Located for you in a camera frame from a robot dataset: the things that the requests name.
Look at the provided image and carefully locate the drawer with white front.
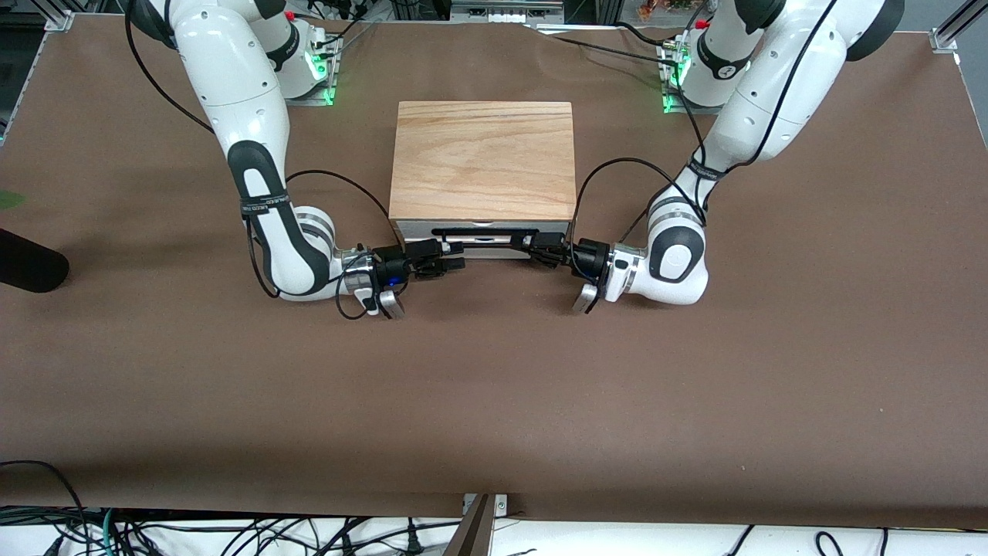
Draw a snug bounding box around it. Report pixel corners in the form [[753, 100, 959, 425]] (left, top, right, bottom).
[[396, 221, 570, 242]]

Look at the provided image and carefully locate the lower drawer silver front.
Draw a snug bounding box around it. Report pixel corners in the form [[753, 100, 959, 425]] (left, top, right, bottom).
[[401, 239, 567, 259]]

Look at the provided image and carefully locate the wooden drawer cabinet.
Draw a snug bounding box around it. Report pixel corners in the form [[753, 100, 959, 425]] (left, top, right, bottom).
[[388, 100, 578, 259]]

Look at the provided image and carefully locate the brown paper table cover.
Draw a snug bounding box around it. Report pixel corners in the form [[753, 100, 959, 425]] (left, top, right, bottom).
[[0, 14, 988, 531]]

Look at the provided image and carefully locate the grey background device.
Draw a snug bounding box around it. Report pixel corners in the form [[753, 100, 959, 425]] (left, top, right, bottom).
[[450, 0, 566, 25]]

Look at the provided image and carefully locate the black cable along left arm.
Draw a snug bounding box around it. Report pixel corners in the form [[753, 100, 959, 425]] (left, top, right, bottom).
[[574, 0, 838, 242]]

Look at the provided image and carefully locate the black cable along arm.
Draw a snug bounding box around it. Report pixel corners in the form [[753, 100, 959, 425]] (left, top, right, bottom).
[[123, 0, 392, 320], [574, 0, 838, 242]]

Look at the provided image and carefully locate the black cable along right arm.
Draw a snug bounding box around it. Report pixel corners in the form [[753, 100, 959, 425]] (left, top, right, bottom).
[[123, 0, 392, 320]]

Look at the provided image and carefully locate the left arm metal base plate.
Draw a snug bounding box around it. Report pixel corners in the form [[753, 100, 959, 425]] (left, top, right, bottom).
[[658, 42, 724, 116]]

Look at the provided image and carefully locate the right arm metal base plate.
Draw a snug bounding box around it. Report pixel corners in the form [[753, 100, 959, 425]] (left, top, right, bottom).
[[279, 35, 342, 107]]

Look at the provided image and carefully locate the long black cable on table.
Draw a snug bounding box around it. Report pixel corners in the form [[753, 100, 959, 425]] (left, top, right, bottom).
[[539, 34, 682, 67]]

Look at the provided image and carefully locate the short black cable on table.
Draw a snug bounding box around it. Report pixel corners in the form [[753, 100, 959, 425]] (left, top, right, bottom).
[[616, 21, 674, 47]]

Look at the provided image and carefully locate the cable at right arm base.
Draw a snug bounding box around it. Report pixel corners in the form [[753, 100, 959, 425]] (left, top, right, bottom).
[[320, 15, 381, 52]]

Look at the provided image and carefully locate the silver bracket with dark post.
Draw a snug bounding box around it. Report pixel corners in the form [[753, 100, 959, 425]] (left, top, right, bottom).
[[443, 493, 509, 556]]

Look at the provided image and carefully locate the black looping cable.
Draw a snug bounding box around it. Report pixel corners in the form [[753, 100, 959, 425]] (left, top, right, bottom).
[[0, 460, 87, 535]]

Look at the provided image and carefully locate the aluminium frame rail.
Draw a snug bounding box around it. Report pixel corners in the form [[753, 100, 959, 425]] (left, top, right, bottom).
[[0, 8, 75, 147], [929, 0, 988, 149]]

